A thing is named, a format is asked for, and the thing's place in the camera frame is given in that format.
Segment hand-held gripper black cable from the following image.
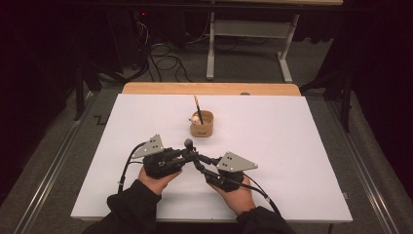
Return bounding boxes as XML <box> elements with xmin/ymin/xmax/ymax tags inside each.
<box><xmin>117</xmin><ymin>141</ymin><xmax>147</xmax><ymax>195</ymax></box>
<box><xmin>242</xmin><ymin>174</ymin><xmax>282</xmax><ymax>215</ymax></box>

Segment white metal desk frame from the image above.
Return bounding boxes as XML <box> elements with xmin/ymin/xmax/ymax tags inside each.
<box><xmin>206</xmin><ymin>11</ymin><xmax>301</xmax><ymax>84</ymax></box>

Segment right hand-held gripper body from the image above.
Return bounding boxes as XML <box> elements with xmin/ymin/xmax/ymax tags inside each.
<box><xmin>204</xmin><ymin>151</ymin><xmax>259</xmax><ymax>193</ymax></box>

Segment metal floor rail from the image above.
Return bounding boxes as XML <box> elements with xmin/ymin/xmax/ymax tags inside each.
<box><xmin>13</xmin><ymin>91</ymin><xmax>98</xmax><ymax>234</ymax></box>
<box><xmin>325</xmin><ymin>100</ymin><xmax>401</xmax><ymax>234</ymax></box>

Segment person's right hand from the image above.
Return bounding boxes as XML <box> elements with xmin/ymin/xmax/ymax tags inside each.
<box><xmin>207</xmin><ymin>175</ymin><xmax>257</xmax><ymax>217</ymax></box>

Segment wooden pen holder cup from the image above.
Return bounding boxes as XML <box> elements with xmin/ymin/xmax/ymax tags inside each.
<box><xmin>188</xmin><ymin>109</ymin><xmax>215</xmax><ymax>138</ymax></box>

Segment person's left hand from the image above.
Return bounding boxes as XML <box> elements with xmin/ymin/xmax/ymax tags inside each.
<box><xmin>137</xmin><ymin>166</ymin><xmax>183</xmax><ymax>196</ymax></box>

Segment white board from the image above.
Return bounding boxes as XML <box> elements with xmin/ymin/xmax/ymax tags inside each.
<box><xmin>70</xmin><ymin>93</ymin><xmax>354</xmax><ymax>223</ymax></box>

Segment right hand-held gripper black cable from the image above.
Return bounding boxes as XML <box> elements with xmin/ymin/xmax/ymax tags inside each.
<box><xmin>242</xmin><ymin>174</ymin><xmax>282</xmax><ymax>215</ymax></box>

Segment black metal stand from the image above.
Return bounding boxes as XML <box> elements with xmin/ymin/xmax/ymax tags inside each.
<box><xmin>300</xmin><ymin>69</ymin><xmax>354</xmax><ymax>134</ymax></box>
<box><xmin>73</xmin><ymin>61</ymin><xmax>100</xmax><ymax>122</ymax></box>

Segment black floor cables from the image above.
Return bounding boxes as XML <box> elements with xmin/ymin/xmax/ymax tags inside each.
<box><xmin>131</xmin><ymin>42</ymin><xmax>195</xmax><ymax>84</ymax></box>

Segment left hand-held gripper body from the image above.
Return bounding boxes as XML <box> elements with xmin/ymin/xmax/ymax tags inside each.
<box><xmin>131</xmin><ymin>134</ymin><xmax>185</xmax><ymax>179</ymax></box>

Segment black makeup brush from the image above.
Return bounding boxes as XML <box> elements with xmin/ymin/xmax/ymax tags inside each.
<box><xmin>183</xmin><ymin>137</ymin><xmax>203</xmax><ymax>170</ymax></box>

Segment left hand-held gripper black cable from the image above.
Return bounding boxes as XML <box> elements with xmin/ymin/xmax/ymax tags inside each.
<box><xmin>117</xmin><ymin>141</ymin><xmax>147</xmax><ymax>195</ymax></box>

